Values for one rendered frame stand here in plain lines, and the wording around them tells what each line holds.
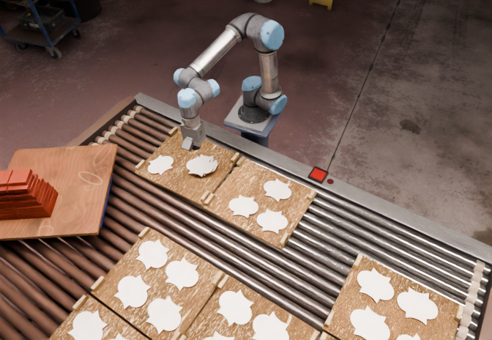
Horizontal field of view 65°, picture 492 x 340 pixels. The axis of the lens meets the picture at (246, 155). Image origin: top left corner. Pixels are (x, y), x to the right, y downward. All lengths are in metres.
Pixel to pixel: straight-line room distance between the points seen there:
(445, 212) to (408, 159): 0.53
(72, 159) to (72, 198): 0.24
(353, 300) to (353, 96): 2.54
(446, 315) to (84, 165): 1.64
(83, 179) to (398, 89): 3.04
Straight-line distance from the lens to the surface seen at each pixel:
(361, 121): 3.62
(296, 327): 1.57
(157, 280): 1.68
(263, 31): 1.77
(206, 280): 1.64
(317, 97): 3.80
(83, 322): 1.69
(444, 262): 1.84
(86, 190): 1.89
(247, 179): 1.89
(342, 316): 1.61
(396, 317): 1.65
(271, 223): 1.74
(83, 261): 1.84
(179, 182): 1.92
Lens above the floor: 2.43
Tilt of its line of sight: 49 degrees down
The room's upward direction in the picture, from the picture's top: 3 degrees counter-clockwise
